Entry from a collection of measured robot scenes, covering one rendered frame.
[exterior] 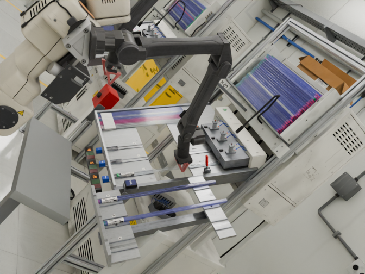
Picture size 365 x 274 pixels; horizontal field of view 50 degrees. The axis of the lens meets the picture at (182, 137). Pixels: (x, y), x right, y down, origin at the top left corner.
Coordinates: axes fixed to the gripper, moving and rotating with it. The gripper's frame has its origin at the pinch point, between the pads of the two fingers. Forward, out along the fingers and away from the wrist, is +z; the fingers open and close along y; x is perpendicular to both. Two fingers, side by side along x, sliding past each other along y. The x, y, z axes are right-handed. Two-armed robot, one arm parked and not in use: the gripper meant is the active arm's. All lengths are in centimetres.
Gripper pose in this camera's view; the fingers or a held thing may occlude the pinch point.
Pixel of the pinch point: (182, 169)
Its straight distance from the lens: 190.2
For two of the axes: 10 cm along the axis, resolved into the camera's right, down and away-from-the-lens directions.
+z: -0.3, 8.1, 5.9
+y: -3.1, -5.7, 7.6
